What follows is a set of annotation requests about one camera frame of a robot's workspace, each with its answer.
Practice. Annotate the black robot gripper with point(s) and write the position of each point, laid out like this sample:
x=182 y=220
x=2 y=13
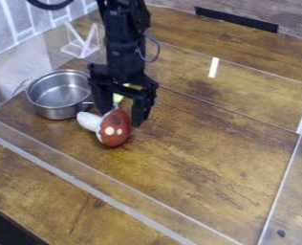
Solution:
x=121 y=76

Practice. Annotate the red toy mushroom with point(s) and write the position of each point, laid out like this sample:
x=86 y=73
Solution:
x=113 y=127

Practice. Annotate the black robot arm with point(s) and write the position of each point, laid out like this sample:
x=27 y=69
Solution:
x=126 y=19

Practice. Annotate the small silver pot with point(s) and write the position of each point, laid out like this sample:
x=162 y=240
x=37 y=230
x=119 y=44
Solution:
x=59 y=94

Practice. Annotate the spoon with yellow-green handle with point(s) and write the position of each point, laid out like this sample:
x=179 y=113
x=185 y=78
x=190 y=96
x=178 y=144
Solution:
x=117 y=100

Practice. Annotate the clear acrylic triangle bracket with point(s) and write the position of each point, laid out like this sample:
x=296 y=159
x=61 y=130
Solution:
x=82 y=47

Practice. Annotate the black bar on wall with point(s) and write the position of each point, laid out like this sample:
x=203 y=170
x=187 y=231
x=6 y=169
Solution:
x=235 y=19

